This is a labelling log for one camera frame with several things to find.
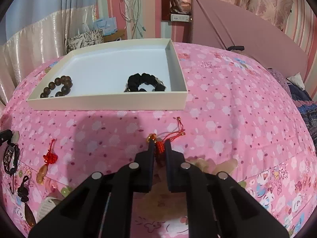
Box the brown cardboard box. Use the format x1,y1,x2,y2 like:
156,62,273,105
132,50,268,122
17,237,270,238
102,30,127,43

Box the black scrunchie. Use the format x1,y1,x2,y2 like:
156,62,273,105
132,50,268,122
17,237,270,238
124,73,167,93

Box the grey strap bracelet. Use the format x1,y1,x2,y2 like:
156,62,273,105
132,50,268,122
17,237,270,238
37,198,60,223

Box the pink headboard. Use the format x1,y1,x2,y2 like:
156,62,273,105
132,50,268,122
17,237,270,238
191,0,317,81

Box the cream stone bead bracelet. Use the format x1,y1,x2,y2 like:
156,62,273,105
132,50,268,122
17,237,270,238
192,158,239,174

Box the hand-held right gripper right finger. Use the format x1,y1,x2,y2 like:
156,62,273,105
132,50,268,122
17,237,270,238
165,140,290,238

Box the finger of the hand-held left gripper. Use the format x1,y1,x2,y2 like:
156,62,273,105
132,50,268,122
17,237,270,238
0,130,13,144

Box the black and white patterned bag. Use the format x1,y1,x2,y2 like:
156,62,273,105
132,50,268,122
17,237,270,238
66,29,104,54

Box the black knot pendant brown stone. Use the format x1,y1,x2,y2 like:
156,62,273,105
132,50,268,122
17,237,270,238
17,176,37,228

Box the white shallow cardboard box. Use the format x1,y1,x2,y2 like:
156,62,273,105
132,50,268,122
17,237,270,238
26,38,189,111

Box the white power strip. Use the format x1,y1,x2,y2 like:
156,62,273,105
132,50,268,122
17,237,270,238
170,13,193,22

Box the light blue gift bag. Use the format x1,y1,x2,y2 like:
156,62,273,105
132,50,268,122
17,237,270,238
93,17,117,36

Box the brown wooden bead bracelet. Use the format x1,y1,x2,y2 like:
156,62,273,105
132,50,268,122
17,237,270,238
40,76,74,99

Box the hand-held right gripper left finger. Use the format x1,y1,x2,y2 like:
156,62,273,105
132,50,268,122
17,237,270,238
28,140,156,238

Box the white pillow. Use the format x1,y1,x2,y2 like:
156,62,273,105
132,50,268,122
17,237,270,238
287,73,307,90

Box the pale blue curtain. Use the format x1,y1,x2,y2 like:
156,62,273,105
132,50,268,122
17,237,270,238
4,0,97,45

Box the pink floral bedsheet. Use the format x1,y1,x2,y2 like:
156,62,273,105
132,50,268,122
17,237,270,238
0,42,317,238

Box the blue patterned blanket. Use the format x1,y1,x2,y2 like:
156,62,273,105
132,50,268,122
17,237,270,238
287,79,317,140

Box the hanging charger cables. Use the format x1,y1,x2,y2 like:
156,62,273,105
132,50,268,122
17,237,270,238
121,0,147,39

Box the purple dotted pillow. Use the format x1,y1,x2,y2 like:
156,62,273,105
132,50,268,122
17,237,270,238
267,68,293,97

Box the cream satin curtain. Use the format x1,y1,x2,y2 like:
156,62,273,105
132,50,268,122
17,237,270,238
0,4,97,106

